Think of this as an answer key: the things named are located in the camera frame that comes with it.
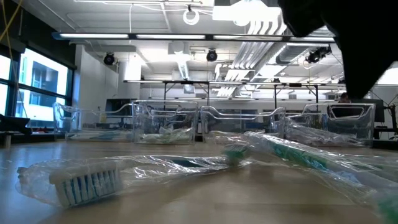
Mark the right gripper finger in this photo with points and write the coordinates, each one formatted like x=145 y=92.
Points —
x=360 y=77

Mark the blue toothbrush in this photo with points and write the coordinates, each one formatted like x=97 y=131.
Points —
x=102 y=136
x=87 y=186

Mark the person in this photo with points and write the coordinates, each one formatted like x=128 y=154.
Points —
x=344 y=99

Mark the black computer monitor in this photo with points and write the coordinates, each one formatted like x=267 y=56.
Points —
x=380 y=112
x=119 y=105

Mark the clear plastic bin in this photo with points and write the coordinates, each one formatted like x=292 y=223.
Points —
x=66 y=119
x=370 y=130
x=146 y=118
x=217 y=112

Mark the long ceiling light bar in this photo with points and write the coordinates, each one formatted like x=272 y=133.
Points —
x=171 y=36

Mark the large room window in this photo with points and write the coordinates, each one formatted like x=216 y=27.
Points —
x=46 y=77

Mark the black ceiling camera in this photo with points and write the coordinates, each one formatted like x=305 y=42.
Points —
x=317 y=54
x=109 y=59
x=211 y=55

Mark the silver ventilation duct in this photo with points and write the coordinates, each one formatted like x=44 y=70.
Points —
x=289 y=53

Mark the black overhead rack frame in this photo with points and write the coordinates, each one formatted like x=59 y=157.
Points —
x=186 y=82

